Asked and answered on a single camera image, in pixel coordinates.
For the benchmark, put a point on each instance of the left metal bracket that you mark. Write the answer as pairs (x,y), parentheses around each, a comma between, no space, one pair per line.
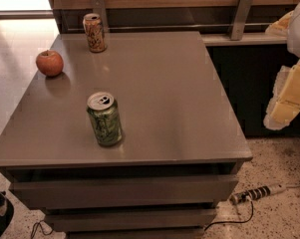
(99,7)

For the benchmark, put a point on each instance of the grey drawer cabinet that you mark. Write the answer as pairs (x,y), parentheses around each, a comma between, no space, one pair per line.
(179,155)

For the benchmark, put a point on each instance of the orange soda can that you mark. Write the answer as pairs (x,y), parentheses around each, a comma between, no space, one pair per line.
(94,30)

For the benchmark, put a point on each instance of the metal bracket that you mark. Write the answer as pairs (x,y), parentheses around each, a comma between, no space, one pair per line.
(99,7)
(239,19)

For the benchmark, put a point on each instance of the green soda can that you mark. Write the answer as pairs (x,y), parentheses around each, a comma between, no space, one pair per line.
(103,112)

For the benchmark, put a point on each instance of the right metal bracket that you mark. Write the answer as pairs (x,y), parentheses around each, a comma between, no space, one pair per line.
(239,19)

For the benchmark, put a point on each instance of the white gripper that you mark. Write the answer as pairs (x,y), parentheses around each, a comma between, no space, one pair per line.
(299,34)

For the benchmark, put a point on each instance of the red apple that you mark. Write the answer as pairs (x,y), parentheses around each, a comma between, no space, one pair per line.
(50,63)

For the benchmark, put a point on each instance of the white power strip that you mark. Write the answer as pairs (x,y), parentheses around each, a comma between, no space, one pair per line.
(257,193)

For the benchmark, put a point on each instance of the grey side shelf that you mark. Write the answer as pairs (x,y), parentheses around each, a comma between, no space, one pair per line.
(216,40)

